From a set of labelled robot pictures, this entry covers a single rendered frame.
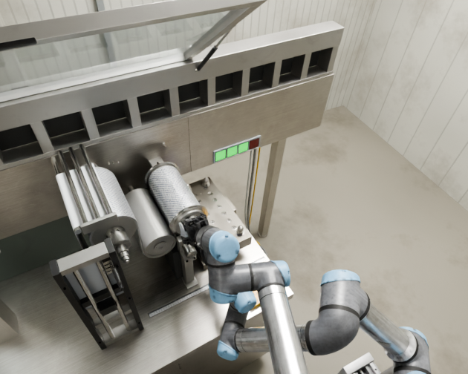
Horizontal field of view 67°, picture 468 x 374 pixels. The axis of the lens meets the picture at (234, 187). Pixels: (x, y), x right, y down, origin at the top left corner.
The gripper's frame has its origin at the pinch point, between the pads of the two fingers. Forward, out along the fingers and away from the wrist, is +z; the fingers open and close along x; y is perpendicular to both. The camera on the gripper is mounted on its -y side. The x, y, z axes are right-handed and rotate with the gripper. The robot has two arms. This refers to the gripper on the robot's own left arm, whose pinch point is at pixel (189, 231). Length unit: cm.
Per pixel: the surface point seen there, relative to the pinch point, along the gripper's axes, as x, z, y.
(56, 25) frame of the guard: 21, -48, 57
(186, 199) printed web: -3.3, 3.3, 10.7
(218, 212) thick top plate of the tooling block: -21.6, 28.4, -5.0
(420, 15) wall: -258, 91, 67
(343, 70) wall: -246, 176, 45
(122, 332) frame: 32.2, 15.5, -29.9
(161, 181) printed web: 0.9, 13.4, 18.4
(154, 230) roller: 10.1, 6.8, 3.6
